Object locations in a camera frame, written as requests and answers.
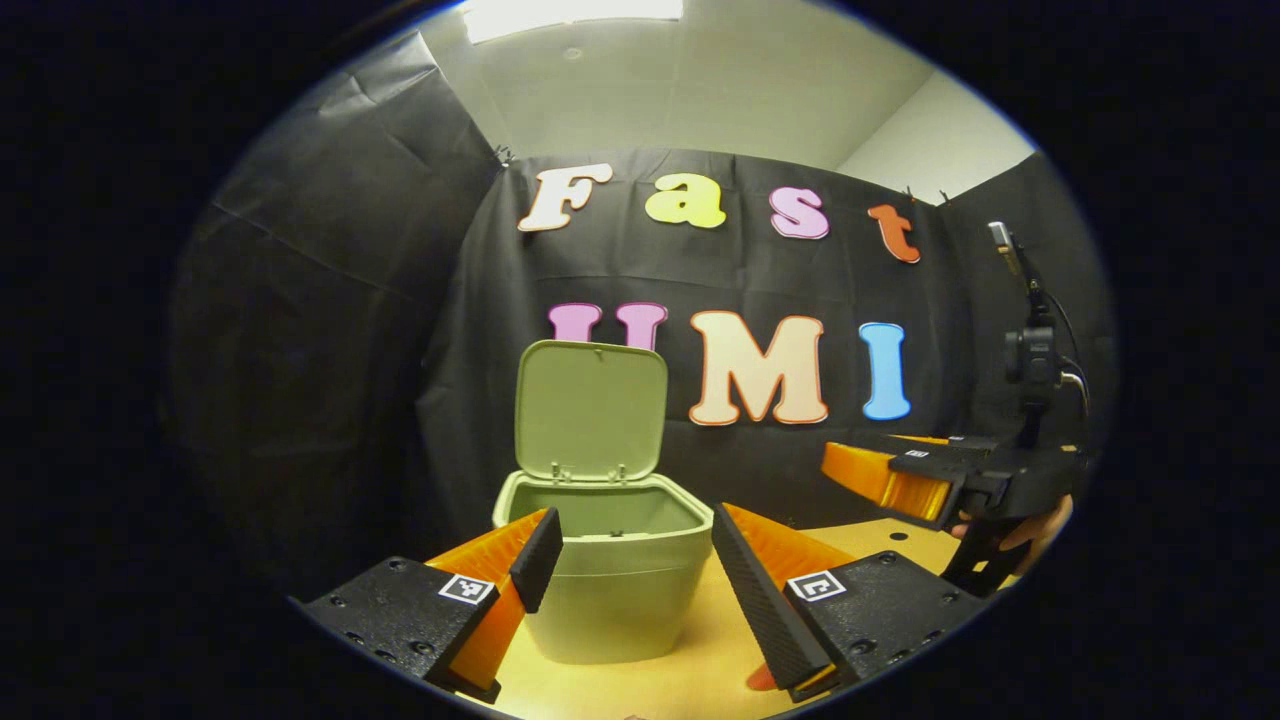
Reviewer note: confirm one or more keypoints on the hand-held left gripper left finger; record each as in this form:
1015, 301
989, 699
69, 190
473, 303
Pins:
537, 560

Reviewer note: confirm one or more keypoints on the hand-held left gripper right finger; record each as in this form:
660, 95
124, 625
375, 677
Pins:
765, 610

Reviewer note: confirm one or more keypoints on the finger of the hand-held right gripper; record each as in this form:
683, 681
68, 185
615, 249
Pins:
965, 441
880, 480

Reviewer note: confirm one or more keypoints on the red pop can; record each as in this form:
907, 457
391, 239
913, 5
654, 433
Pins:
762, 680

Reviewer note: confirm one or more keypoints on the pale green desktop garbage bin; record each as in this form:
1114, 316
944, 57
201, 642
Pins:
600, 600

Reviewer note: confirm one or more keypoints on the wooden desktop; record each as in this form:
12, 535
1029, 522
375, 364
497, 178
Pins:
700, 650

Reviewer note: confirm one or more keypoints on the black backdrop cloth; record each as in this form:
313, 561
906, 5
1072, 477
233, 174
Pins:
740, 280

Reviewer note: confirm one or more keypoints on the rectangular ceiling light panel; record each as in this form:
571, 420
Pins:
570, 18

